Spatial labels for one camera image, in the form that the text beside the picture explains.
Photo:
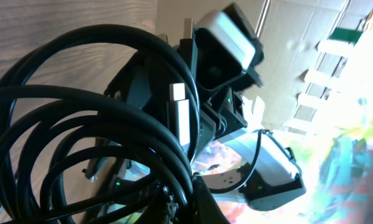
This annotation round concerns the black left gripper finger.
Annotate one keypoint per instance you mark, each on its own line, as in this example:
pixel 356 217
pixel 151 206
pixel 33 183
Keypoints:
pixel 207 210

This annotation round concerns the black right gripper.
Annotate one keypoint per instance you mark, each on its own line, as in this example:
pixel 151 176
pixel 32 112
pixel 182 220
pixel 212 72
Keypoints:
pixel 183 104

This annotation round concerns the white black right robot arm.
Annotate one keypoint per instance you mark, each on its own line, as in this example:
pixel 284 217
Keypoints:
pixel 261 186

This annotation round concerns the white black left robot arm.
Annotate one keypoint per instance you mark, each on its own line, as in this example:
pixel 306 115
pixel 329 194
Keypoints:
pixel 155 199

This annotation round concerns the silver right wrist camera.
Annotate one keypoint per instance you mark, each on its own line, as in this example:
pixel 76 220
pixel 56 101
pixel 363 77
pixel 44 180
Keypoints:
pixel 228 50

